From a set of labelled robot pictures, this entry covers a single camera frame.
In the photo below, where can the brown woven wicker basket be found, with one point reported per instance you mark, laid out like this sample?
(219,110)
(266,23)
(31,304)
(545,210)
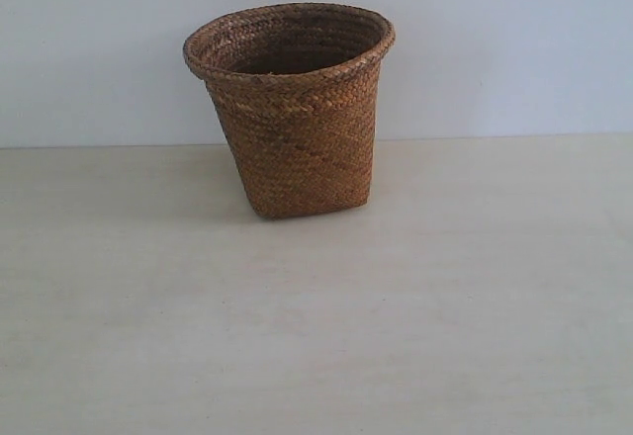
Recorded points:
(295,89)

